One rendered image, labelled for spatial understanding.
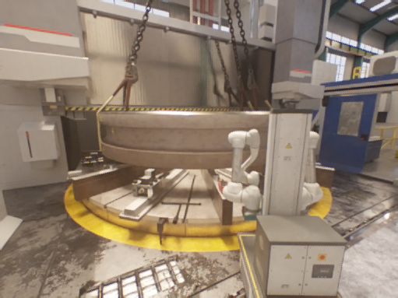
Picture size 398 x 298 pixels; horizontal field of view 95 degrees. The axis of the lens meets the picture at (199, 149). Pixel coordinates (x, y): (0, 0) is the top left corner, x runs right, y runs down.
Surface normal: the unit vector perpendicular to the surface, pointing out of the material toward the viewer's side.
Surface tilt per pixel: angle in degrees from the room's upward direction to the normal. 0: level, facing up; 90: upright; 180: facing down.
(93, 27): 90
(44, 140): 90
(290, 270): 90
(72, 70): 90
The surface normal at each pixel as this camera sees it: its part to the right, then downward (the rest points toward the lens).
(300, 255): -0.02, 0.20
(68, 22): 0.45, 0.18
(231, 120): 0.20, 0.19
